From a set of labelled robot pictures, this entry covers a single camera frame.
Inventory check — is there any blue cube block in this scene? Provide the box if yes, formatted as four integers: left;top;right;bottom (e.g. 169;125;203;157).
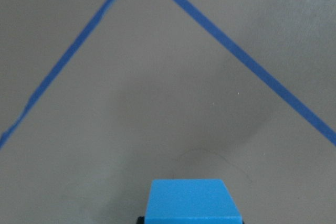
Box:
143;179;244;223

